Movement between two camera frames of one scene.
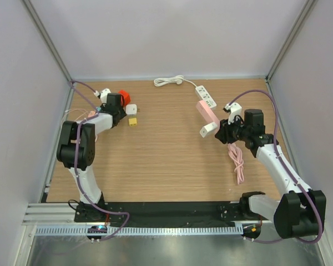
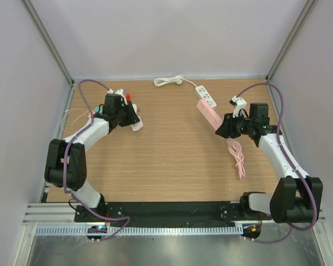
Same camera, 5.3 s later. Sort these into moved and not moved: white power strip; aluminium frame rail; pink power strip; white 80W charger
Moved: white 80W charger
Not moved: aluminium frame rail; white power strip; pink power strip
